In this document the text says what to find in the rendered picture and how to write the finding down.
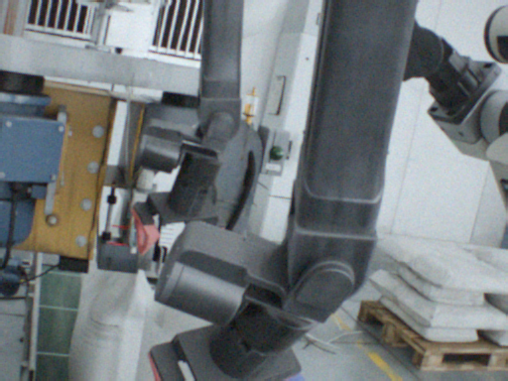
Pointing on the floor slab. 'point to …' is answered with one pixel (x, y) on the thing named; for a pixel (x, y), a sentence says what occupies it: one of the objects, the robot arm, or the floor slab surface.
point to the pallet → (425, 350)
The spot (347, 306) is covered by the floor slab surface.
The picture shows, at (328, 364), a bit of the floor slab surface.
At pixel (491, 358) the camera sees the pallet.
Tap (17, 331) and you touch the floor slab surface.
